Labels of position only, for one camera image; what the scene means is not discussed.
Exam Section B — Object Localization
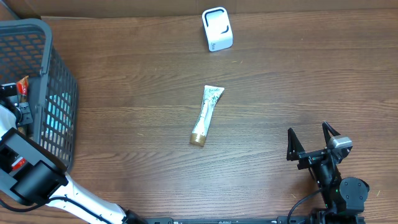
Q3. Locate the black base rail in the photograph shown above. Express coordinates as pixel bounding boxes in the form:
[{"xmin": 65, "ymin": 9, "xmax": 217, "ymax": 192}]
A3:
[{"xmin": 146, "ymin": 216, "xmax": 366, "ymax": 224}]

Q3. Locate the grey plastic shopping basket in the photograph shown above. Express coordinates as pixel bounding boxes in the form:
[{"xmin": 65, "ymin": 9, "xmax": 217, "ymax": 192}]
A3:
[{"xmin": 1, "ymin": 19, "xmax": 79, "ymax": 171}]

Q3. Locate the white cream tube gold cap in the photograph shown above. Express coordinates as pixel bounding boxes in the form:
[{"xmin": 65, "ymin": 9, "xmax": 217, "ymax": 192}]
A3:
[{"xmin": 190, "ymin": 85, "xmax": 224, "ymax": 147}]

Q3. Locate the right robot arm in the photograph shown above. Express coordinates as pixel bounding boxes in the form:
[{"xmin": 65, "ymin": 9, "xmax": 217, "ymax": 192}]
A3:
[{"xmin": 285, "ymin": 121, "xmax": 370, "ymax": 224}]

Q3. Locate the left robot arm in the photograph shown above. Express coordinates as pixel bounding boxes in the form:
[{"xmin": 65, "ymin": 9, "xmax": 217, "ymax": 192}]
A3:
[{"xmin": 1, "ymin": 83, "xmax": 145, "ymax": 223}]

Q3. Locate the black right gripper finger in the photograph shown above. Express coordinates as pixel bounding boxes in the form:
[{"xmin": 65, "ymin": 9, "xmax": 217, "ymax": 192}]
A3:
[
  {"xmin": 287, "ymin": 128, "xmax": 305, "ymax": 156},
  {"xmin": 322, "ymin": 121, "xmax": 340, "ymax": 145}
]

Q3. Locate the white barcode scanner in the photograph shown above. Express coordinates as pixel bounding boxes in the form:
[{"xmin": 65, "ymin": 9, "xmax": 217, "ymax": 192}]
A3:
[{"xmin": 201, "ymin": 7, "xmax": 233, "ymax": 52}]

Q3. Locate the teal tissue packet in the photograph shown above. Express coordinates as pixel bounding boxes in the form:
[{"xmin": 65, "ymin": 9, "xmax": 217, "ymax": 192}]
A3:
[{"xmin": 46, "ymin": 93, "xmax": 73, "ymax": 134}]

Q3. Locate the orange noodle packet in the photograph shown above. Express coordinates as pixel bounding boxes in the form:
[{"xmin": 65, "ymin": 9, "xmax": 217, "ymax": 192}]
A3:
[{"xmin": 16, "ymin": 76, "xmax": 29, "ymax": 104}]

